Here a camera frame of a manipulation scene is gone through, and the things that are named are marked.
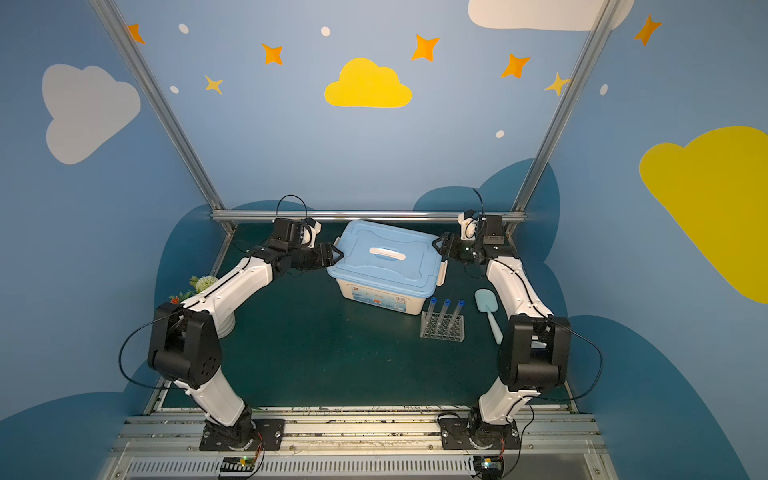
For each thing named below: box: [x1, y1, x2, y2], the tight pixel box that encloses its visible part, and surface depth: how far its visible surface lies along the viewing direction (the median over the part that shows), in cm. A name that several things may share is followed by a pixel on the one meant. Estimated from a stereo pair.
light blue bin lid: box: [327, 220, 443, 299], surface depth 91 cm
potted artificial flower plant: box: [169, 275, 219, 305], surface depth 86 cm
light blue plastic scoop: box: [475, 289, 504, 345], surface depth 101 cm
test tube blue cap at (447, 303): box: [436, 298, 452, 330], surface depth 87 cm
